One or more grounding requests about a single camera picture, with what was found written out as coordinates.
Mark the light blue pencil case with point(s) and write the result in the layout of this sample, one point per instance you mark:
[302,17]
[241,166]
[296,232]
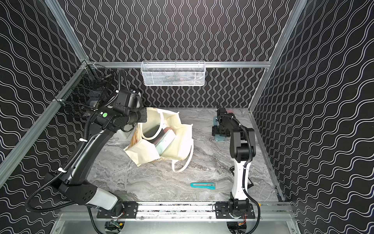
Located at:
[165,141]

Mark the cream canvas tote bag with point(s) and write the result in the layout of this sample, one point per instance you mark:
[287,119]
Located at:
[179,152]

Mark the white wire mesh basket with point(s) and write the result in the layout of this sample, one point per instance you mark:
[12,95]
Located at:
[173,73]

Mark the dark grey book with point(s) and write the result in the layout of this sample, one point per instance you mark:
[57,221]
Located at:
[154,134]

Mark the black card with brown items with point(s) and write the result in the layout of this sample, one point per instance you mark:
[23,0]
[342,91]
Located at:
[238,178]

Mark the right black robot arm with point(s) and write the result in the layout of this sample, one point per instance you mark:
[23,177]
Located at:
[242,149]

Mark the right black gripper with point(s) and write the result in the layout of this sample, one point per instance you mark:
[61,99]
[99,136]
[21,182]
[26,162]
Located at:
[214,131]

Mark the teal utility knife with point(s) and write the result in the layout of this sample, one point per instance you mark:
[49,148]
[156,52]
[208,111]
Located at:
[204,185]

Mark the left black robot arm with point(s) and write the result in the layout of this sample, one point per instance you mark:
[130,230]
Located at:
[121,112]

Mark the black wire basket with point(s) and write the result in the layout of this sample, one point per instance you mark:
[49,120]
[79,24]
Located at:
[92,90]

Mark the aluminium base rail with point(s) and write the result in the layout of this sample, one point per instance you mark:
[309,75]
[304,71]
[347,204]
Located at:
[184,211]

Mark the teal translucent pencil case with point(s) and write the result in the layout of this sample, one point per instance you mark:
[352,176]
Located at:
[220,137]

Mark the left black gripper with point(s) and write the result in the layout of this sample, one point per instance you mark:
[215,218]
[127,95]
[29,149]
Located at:
[142,115]

